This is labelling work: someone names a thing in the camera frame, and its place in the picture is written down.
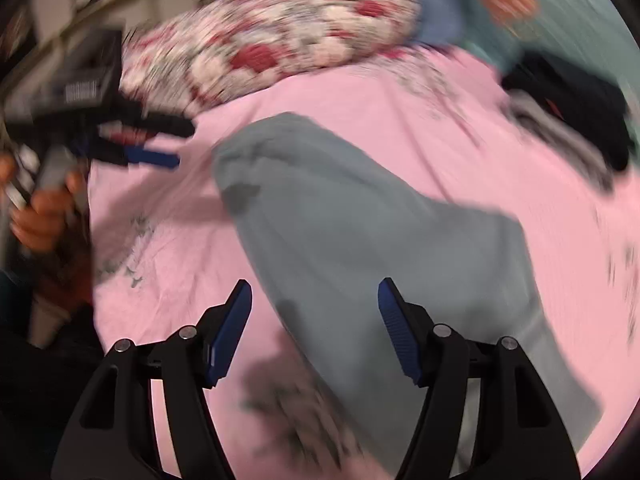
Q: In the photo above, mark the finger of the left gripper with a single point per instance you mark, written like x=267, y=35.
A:
x=136, y=155
x=151, y=124

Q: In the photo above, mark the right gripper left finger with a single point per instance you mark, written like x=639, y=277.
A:
x=111, y=434

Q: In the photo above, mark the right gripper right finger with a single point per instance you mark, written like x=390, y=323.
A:
x=519, y=433

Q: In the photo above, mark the person left hand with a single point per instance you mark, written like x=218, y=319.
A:
x=53, y=216

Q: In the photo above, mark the red floral pillow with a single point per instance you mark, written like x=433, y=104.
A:
x=231, y=48

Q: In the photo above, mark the pink floral bed sheet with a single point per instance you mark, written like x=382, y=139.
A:
x=316, y=189

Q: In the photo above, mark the folded grey pants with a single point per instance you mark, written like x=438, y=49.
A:
x=579, y=153

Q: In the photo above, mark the folded black pants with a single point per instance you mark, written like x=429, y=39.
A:
x=588, y=103

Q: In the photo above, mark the teal heart-print sheet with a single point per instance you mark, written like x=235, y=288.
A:
x=589, y=33

